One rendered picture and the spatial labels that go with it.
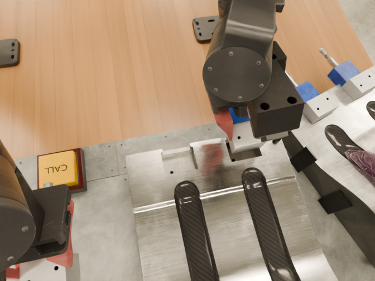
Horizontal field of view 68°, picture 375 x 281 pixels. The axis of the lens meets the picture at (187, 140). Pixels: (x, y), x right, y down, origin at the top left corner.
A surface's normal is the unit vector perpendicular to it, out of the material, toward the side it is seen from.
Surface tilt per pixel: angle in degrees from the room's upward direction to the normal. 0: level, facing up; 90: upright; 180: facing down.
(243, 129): 13
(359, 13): 0
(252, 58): 76
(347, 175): 28
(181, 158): 0
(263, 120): 71
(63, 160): 0
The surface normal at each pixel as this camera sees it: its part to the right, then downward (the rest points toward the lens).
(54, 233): -0.05, -0.77
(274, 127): 0.15, 0.73
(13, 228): 0.61, 0.48
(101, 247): 0.04, -0.39
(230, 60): -0.21, 0.77
